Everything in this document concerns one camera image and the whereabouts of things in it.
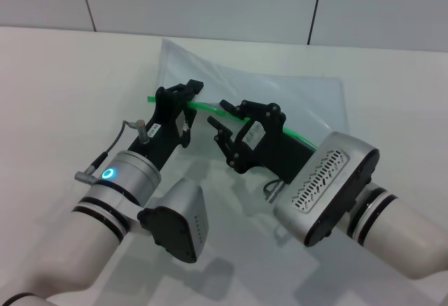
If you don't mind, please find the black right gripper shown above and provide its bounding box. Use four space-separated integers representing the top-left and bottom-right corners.
206 98 319 186

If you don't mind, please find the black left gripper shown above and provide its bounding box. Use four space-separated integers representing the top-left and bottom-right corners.
127 79 205 172

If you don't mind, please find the clear green-zip document bag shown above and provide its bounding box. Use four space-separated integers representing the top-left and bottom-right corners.
146 38 350 153

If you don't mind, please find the grey left gripper cable plug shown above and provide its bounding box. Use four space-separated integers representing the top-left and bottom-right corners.
73 119 148 183

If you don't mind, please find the grey gripper cable plug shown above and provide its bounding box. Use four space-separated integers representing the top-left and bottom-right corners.
73 119 148 183
262 179 286 202

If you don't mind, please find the grey right gripper cable plug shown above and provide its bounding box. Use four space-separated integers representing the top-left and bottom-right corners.
262 179 286 202

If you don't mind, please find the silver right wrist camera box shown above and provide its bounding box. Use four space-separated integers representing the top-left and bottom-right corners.
272 130 381 248

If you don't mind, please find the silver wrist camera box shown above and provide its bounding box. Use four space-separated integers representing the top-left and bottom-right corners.
272 130 381 248
136 176 210 264

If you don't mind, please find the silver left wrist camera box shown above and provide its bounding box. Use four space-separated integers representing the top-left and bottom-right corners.
136 176 210 264

